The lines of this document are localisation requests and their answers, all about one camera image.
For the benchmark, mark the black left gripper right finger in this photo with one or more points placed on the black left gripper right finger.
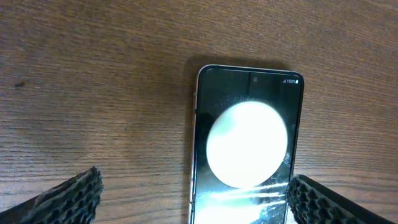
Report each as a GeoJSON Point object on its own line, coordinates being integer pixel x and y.
{"type": "Point", "coordinates": [313, 203]}

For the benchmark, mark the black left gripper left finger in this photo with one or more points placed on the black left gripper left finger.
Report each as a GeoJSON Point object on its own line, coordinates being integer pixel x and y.
{"type": "Point", "coordinates": [73, 201]}

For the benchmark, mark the black Galaxy flip phone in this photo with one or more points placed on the black Galaxy flip phone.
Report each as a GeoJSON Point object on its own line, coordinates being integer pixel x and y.
{"type": "Point", "coordinates": [245, 130]}

